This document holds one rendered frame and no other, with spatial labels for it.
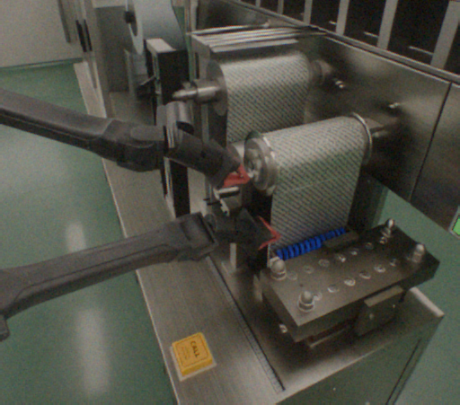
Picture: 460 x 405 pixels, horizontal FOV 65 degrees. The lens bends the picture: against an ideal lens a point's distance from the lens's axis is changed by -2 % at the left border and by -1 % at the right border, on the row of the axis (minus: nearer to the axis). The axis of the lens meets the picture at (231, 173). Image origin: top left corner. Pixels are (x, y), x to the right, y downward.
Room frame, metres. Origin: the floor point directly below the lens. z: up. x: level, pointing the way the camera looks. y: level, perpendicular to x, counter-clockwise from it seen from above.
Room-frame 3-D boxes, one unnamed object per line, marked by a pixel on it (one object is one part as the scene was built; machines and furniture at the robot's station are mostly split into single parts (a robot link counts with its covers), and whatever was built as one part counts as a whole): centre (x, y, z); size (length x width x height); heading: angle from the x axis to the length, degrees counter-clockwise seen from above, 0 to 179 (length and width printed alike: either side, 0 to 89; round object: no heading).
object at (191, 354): (0.43, 0.09, 0.91); 0.07 x 0.07 x 0.02; 25
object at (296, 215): (0.67, -0.20, 1.11); 0.23 x 0.01 x 0.18; 115
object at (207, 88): (0.89, 0.07, 1.33); 0.06 x 0.06 x 0.06; 25
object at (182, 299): (1.55, 0.30, 0.88); 2.52 x 0.66 x 0.04; 25
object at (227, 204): (0.69, -0.01, 1.05); 0.06 x 0.05 x 0.31; 115
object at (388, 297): (0.50, -0.33, 0.96); 0.10 x 0.03 x 0.11; 115
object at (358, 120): (0.78, -0.29, 1.25); 0.15 x 0.01 x 0.15; 25
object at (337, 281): (0.58, -0.28, 1.00); 0.40 x 0.16 x 0.06; 115
